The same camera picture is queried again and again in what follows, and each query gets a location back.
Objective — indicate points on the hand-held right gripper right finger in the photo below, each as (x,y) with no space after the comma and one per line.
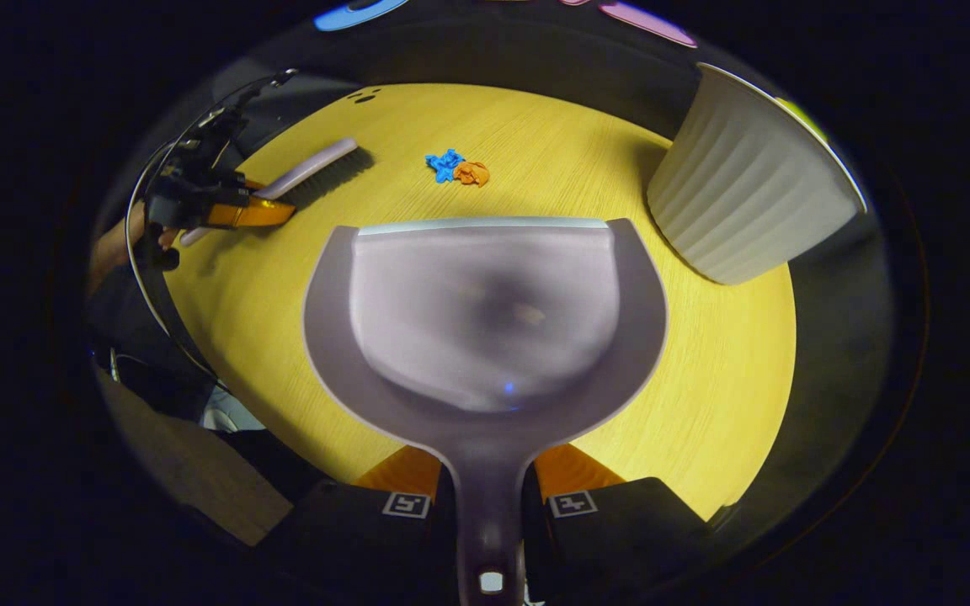
(611,539)

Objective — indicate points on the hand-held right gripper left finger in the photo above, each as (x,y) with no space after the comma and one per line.
(367,539)

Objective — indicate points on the small light purple broom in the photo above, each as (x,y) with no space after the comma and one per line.
(317,164)

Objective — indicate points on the light purple dustpan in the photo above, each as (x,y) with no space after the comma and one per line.
(485,320)

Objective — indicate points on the white shoe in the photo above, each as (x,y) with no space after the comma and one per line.
(232,412)

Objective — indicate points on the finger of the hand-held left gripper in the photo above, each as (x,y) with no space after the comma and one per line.
(251,186)
(253,213)

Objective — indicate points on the white ribbed garbage bin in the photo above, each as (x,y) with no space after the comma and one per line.
(738,194)

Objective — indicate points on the orange paper trash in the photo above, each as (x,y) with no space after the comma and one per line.
(473,173)

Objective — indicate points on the blue paper trash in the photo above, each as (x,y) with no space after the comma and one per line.
(445,165)

